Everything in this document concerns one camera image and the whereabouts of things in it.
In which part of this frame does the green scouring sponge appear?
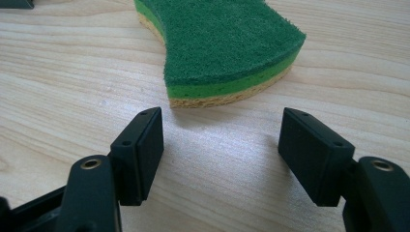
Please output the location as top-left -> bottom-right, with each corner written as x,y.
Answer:
133,0 -> 308,109

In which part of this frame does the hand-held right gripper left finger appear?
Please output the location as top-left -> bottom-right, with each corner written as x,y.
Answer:
55,106 -> 165,232

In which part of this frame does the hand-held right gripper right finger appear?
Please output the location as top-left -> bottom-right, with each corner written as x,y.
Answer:
278,107 -> 410,232

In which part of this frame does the dark object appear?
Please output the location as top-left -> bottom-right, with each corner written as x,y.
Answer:
0,0 -> 35,10

